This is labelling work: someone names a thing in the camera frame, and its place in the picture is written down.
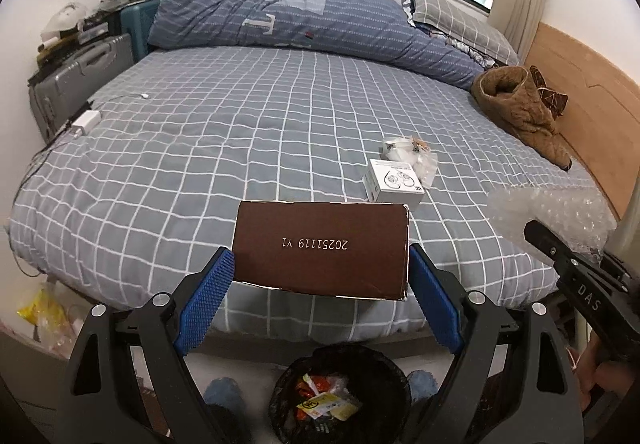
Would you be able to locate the clear bubble wrap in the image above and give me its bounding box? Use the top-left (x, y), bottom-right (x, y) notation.
top-left (486, 185), bottom-right (619, 256)

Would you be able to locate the small white printed box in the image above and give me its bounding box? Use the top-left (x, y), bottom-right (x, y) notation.
top-left (363, 157), bottom-right (426, 204)

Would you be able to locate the white cable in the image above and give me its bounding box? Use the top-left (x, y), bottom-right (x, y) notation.
top-left (92, 92), bottom-right (152, 111)

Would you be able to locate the grey checked pillow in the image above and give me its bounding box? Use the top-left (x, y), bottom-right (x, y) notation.
top-left (409, 0), bottom-right (522, 67)

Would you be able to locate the small clear plastic bag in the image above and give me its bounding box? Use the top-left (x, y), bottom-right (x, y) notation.
top-left (411, 149), bottom-right (439, 186)

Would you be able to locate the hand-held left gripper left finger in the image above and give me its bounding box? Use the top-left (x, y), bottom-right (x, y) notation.
top-left (65, 246), bottom-right (237, 444)

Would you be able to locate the clear plastic bag with items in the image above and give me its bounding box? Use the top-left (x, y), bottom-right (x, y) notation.
top-left (381, 135), bottom-right (420, 164)

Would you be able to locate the brown padded garment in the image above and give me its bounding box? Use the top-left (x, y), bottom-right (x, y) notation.
top-left (471, 65), bottom-right (574, 171)

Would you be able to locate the blue fluffy slipper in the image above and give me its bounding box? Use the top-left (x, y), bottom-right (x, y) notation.
top-left (204, 376), bottom-right (247, 425)
top-left (406, 369), bottom-right (442, 401)

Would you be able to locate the blue striped duvet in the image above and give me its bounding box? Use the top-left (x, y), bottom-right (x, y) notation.
top-left (147, 0), bottom-right (487, 89)

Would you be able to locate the bed with grey checked sheet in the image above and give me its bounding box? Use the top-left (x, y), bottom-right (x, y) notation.
top-left (10, 43), bottom-right (621, 341)

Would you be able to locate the yellow printed packet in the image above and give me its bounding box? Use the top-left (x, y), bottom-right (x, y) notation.
top-left (297, 393), bottom-right (362, 422)

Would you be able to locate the round bin with black bag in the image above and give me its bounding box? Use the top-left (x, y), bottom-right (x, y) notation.
top-left (269, 343), bottom-right (414, 444)

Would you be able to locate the person's right hand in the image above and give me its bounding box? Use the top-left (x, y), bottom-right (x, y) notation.
top-left (579, 336), bottom-right (640, 417)

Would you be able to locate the red plastic bag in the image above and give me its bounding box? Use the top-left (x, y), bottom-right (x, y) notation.
top-left (294, 373), bottom-right (335, 422)

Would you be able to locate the wooden headboard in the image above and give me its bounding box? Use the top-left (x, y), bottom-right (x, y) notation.
top-left (521, 21), bottom-right (640, 221)

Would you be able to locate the white charger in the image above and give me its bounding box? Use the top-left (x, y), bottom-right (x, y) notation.
top-left (69, 110), bottom-right (102, 136)

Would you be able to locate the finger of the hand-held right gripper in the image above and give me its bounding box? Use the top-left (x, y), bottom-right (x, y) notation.
top-left (597, 251), bottom-right (640, 296)
top-left (523, 219), bottom-right (596, 276)

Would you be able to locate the grey hard suitcase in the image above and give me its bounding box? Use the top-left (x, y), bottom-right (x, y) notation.
top-left (27, 33), bottom-right (135, 142)

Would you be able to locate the rectangular cardboard box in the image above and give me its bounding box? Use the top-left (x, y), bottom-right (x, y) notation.
top-left (231, 200), bottom-right (412, 301)

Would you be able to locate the teal hard suitcase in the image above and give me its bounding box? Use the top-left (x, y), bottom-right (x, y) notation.
top-left (119, 0), bottom-right (162, 66)

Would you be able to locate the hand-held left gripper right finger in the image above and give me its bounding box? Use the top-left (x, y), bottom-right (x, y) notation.
top-left (406, 243), bottom-right (587, 444)

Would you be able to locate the yellow plastic bag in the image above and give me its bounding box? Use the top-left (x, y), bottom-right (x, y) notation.
top-left (16, 286), bottom-right (78, 352)

